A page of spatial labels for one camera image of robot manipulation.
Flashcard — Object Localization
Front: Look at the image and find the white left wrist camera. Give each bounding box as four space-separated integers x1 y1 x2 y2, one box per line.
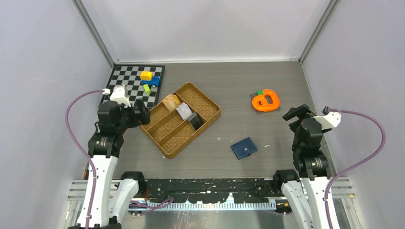
109 85 132 107

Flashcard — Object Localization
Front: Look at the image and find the grey base plate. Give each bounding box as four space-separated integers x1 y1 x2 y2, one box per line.
250 92 282 115

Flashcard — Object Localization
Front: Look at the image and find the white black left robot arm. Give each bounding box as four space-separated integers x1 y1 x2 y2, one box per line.
73 99 150 229

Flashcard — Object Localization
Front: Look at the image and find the silver credit card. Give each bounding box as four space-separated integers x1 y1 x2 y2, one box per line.
176 102 193 120

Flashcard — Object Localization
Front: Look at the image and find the blue toy car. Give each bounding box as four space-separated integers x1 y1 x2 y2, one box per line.
141 76 160 87

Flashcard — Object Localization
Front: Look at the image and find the woven divided basket tray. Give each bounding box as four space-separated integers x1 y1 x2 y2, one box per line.
141 82 221 159

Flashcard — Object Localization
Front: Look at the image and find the green toy block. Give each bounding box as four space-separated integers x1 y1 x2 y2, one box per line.
143 84 151 95

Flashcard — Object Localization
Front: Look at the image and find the blue leather card holder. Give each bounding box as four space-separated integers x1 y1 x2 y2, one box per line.
230 137 258 160

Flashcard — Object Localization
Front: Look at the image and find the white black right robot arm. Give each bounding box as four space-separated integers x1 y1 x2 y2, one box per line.
272 104 341 229

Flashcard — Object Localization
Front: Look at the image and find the black mounting rail base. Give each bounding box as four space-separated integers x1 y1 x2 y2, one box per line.
134 178 285 204

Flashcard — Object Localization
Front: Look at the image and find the yellow toy block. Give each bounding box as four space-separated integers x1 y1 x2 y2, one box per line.
140 71 154 81

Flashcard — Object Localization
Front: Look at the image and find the black VIP credit card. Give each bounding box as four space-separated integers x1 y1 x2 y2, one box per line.
187 112 204 130

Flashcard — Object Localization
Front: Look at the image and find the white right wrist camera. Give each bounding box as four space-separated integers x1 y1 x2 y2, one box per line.
312 112 341 130

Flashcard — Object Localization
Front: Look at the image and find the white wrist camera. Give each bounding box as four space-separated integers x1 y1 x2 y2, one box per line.
109 85 132 107
312 112 341 130

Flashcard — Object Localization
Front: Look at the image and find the black white checkerboard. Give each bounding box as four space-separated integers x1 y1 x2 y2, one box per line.
107 64 165 109

